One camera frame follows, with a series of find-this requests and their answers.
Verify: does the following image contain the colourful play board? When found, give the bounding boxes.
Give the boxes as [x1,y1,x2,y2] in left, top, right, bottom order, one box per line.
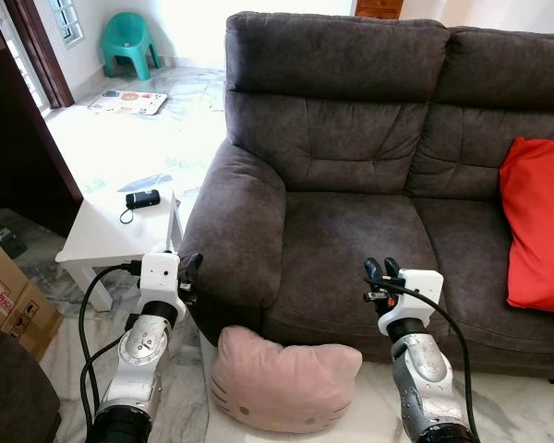
[88,89,168,116]

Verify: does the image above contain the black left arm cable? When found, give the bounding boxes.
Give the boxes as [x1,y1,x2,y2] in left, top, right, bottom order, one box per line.
[78,261,144,435]

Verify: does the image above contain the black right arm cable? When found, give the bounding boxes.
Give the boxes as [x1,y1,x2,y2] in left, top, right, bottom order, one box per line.
[365,281,479,443]

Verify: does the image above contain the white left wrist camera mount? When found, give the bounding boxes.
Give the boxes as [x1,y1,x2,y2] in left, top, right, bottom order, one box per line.
[138,252,184,319]

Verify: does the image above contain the dark upholstered armchair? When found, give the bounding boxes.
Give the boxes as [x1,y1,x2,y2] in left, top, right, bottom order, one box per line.
[0,314,62,443]

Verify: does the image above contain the pink cat face pillow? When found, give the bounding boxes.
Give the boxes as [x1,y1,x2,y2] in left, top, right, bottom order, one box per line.
[210,325,363,435]

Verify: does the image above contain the red pillow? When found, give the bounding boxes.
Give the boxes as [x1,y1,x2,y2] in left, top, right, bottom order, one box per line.
[499,137,554,315]

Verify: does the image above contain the window with white grille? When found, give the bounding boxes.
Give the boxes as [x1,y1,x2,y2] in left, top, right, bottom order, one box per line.
[48,0,80,45]

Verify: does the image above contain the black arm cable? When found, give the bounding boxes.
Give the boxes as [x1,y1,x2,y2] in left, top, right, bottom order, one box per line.
[78,261,144,435]
[365,281,479,443]

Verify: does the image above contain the teal plastic chair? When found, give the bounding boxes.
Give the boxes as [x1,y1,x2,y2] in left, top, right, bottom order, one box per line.
[101,12,162,81]

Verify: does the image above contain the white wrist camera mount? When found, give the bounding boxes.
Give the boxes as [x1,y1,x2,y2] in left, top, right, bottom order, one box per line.
[379,269,442,338]
[138,252,184,319]

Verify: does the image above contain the brown cardboard box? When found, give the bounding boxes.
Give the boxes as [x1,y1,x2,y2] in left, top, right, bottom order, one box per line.
[0,245,64,361]

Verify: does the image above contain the dark grey fabric sofa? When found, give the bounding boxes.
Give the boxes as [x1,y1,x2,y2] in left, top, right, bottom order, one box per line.
[178,11,554,384]

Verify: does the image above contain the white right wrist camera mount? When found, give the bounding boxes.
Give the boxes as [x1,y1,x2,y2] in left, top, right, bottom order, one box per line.
[379,269,442,338]

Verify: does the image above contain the black handheld device with cord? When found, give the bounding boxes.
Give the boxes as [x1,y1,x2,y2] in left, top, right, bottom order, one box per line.
[120,189,162,225]

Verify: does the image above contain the white side table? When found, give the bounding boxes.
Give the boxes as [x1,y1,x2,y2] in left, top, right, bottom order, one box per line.
[55,187,184,312]

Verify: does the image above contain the dark brown door frame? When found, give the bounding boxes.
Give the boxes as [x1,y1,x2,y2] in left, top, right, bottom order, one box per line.
[2,0,76,110]

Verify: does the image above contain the brown wooden door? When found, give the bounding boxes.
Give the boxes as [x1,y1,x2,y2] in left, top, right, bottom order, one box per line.
[355,0,404,19]

